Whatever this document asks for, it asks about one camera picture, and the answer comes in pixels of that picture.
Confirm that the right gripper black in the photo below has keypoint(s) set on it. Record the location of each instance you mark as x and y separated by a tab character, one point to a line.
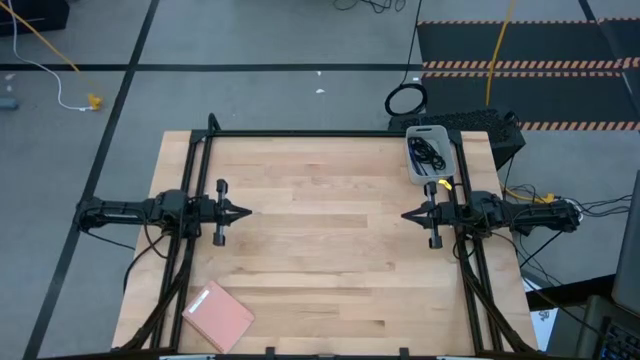
435	216

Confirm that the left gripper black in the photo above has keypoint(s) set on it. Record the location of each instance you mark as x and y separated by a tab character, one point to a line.
220	214

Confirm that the yellow tag on right arm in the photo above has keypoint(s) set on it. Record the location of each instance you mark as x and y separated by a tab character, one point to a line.
444	184

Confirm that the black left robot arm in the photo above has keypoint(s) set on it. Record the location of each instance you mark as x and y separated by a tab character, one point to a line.
125	210

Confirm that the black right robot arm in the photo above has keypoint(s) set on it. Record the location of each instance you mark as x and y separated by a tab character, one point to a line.
525	217

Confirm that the grey plastic bin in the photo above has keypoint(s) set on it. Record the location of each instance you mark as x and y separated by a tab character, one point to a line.
449	150

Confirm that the pink notebook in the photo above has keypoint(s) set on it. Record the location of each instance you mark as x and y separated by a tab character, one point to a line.
217	317

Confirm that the black perforated computer case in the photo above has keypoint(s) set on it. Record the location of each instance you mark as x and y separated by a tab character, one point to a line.
480	122

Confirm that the white printed paper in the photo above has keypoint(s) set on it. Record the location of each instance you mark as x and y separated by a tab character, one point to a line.
542	325

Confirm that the yellow plug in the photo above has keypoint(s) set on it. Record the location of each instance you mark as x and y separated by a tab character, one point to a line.
95	102

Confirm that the dark grey desk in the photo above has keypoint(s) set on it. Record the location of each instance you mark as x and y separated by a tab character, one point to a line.
575	335

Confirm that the black hazard-striped floor mat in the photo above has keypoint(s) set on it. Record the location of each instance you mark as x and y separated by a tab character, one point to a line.
550	45

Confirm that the black keyboard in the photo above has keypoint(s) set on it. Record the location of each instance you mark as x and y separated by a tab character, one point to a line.
622	345

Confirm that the small grey object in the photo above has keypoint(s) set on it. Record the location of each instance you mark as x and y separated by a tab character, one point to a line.
7	103

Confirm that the black box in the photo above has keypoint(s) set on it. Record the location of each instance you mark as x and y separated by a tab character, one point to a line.
45	15

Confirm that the black aluminium table frame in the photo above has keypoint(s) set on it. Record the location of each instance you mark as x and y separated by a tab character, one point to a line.
300	133

